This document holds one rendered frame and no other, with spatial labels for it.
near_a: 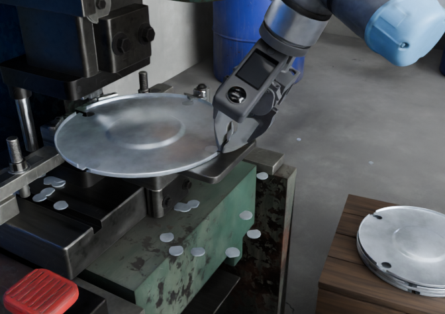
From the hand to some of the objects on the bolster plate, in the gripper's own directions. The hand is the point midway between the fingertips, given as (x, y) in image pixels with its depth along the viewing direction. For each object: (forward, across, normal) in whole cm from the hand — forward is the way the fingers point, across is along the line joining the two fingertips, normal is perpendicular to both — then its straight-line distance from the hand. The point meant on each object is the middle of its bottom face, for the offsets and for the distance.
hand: (222, 147), depth 75 cm
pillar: (+20, +28, +6) cm, 35 cm away
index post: (+14, +9, -19) cm, 25 cm away
